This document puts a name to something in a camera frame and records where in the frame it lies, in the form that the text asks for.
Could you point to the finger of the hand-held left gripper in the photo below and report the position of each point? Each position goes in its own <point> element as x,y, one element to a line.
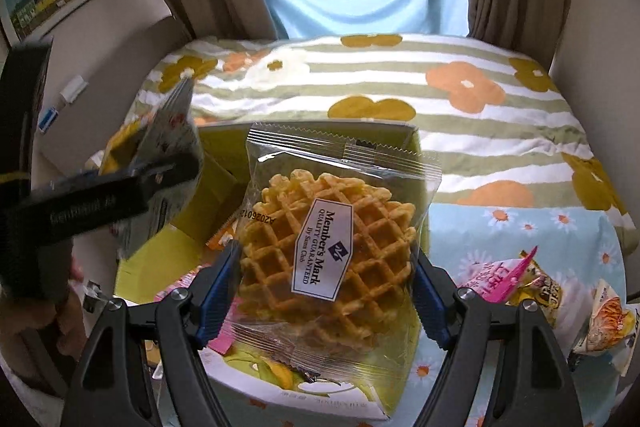
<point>170,177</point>

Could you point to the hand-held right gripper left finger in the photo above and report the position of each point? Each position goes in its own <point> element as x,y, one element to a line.
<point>220,297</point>

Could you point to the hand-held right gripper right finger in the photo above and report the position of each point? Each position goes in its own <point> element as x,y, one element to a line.
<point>430,302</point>

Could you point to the yellow and silver snack packet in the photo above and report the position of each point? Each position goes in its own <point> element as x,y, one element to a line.
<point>170,132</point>

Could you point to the pink packet white letters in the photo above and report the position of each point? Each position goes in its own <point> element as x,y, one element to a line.
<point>492,279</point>

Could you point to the yellow-green cardboard box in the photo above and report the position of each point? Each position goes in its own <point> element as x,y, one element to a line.
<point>150,267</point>

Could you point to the gold and dark snack packet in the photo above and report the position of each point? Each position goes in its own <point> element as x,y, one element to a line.
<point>542,294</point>

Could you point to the clear waffle packet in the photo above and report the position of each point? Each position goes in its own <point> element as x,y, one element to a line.
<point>320,227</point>

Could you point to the white and orange snack packet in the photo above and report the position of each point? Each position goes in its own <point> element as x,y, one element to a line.
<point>607,322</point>

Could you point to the person's left hand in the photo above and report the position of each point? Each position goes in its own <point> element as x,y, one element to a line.
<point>70,324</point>

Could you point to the grey headboard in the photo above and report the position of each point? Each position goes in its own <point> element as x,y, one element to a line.
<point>120,72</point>

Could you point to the floral striped blanket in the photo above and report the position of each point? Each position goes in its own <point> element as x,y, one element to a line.
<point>450,127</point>

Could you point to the blue and white wall fixture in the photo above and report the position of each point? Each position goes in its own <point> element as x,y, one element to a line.
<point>48,121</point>

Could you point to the white wall switch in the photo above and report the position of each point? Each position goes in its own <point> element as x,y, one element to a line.
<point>74,89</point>

